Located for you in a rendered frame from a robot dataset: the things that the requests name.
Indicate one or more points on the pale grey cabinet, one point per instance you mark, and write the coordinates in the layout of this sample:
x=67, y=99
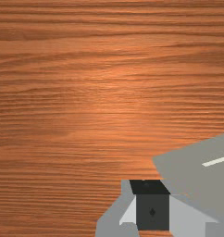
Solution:
x=194, y=179

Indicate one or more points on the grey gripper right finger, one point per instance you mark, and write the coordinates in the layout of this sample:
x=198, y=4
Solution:
x=184, y=219

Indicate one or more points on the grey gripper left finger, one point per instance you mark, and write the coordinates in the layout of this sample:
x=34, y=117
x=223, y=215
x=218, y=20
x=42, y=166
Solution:
x=129, y=213

